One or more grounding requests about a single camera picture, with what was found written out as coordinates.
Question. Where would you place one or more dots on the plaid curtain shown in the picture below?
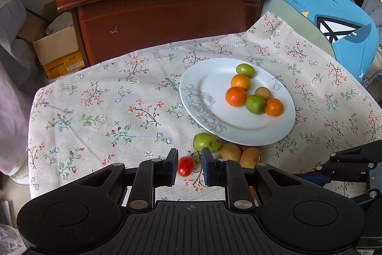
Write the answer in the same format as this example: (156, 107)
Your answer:
(13, 78)

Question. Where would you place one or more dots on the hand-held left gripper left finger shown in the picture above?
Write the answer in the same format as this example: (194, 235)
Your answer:
(171, 167)

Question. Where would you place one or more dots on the orange mandarin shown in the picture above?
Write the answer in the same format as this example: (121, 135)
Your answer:
(240, 82)
(235, 96)
(274, 107)

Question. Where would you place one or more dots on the wooden nightstand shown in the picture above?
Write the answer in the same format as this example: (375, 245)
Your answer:
(167, 19)

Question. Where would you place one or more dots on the green lime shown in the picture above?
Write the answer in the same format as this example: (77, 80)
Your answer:
(255, 104)

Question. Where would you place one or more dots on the brown longan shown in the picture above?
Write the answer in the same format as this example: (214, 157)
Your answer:
(230, 152)
(250, 157)
(262, 92)

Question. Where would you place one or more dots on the small green jujube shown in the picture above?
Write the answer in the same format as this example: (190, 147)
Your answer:
(244, 69)

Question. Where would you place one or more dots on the spotted green jujube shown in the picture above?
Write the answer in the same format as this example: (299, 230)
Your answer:
(206, 142)

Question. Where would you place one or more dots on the pale green cushion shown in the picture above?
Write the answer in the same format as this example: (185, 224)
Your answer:
(294, 25)

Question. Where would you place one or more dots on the red cherry tomato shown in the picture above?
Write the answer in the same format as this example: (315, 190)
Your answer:
(243, 148)
(185, 166)

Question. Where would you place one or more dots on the floral tablecloth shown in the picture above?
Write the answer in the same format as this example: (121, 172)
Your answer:
(119, 111)

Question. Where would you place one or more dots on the white plastic bag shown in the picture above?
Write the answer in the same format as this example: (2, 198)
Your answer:
(7, 238)

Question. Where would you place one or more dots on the white plate with line drawing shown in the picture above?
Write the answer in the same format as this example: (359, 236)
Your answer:
(253, 123)

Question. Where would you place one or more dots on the open cardboard box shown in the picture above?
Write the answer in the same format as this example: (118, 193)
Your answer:
(56, 54)

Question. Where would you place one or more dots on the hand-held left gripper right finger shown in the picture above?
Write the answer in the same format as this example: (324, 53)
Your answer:
(207, 167)

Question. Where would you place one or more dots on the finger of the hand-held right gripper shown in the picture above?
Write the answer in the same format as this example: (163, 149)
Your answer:
(355, 155)
(313, 178)

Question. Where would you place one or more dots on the blue shark plush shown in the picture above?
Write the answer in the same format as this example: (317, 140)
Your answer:
(313, 10)

